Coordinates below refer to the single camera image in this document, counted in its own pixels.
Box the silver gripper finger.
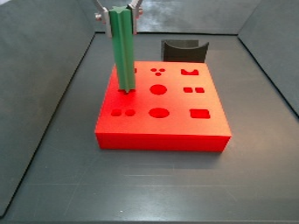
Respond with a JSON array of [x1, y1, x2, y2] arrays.
[[93, 0, 112, 38], [127, 0, 143, 34]]

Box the green star-shaped peg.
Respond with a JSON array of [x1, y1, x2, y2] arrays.
[[108, 6, 136, 93]]

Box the black curved holder block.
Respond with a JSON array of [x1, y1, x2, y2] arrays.
[[161, 39, 209, 63]]

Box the red shape-sorting block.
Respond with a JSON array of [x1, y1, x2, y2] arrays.
[[95, 61, 231, 152]]

